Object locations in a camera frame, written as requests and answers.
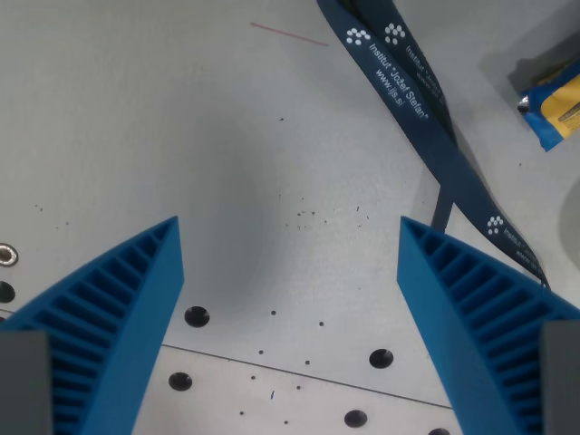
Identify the blue and yellow packet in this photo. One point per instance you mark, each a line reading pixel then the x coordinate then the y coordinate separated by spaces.
pixel 553 107

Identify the silver table screw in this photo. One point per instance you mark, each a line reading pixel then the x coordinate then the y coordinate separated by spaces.
pixel 6 255

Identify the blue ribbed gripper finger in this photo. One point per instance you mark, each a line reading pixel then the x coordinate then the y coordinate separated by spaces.
pixel 457 308
pixel 113 317

